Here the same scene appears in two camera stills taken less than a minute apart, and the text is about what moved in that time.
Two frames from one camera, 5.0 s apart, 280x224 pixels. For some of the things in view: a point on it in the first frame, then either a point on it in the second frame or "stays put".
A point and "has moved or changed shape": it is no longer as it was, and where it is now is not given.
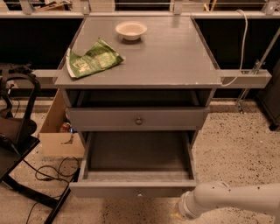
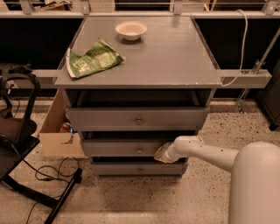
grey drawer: (136, 164) has moved or changed shape
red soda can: (65, 128) stays put
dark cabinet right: (269, 98) stays put
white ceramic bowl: (131, 30) stays put
